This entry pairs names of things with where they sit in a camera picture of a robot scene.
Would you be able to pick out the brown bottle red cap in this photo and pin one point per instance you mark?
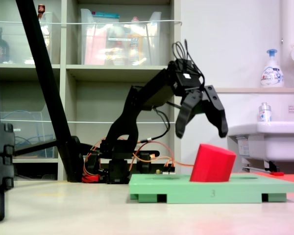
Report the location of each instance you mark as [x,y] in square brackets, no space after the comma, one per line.
[41,9]

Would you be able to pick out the green shape sorter board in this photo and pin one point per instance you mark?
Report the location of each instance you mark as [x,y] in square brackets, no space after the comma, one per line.
[161,193]

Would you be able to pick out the clear plastic storage bin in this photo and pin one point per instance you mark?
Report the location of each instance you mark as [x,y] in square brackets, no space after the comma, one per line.
[100,49]
[14,49]

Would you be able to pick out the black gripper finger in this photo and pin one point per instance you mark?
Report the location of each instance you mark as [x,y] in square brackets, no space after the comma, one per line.
[215,110]
[186,115]

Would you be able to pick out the red octagonal pillar block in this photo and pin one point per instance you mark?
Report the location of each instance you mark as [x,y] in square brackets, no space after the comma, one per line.
[210,164]

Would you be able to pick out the yellow bottle pink cap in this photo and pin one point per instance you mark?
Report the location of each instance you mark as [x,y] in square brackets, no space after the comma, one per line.
[134,44]

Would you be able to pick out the black table clamp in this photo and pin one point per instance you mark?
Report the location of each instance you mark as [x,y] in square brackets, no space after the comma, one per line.
[144,166]

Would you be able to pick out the dark glass bottle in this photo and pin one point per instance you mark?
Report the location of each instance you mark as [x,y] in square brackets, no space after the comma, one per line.
[1,51]

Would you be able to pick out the white sink label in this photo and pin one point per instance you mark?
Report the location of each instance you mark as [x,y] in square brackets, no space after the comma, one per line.
[243,147]

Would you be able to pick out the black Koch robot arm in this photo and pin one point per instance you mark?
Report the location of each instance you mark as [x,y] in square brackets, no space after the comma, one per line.
[122,132]

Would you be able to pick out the clear bag teal strip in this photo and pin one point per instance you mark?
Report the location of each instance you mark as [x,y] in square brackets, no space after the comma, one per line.
[105,16]

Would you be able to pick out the white soap pump bottle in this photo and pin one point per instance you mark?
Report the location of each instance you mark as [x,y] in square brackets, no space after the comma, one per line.
[272,76]

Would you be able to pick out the small red bar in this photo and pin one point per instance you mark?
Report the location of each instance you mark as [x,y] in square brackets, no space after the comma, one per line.
[277,173]

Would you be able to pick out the beige shelf unit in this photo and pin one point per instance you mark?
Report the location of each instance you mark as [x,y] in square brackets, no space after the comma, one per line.
[120,73]

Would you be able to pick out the small clear sanitizer bottle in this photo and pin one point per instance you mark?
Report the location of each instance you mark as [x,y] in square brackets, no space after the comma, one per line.
[264,115]

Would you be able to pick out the red printed base bracket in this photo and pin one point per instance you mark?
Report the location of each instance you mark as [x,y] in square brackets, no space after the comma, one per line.
[90,178]

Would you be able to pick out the white sink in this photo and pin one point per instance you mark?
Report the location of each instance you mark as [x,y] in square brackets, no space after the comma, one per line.
[279,142]

